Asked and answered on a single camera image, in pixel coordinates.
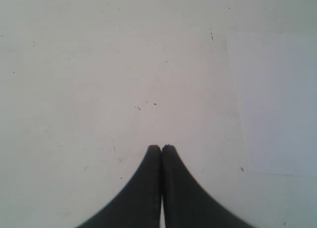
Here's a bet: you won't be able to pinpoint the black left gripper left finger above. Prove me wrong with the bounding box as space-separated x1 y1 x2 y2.
79 145 162 228

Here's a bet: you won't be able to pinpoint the white paper sheet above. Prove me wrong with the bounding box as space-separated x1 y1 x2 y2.
227 33 317 177

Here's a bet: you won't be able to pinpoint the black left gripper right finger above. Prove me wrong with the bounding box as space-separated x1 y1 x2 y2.
161 145 251 228

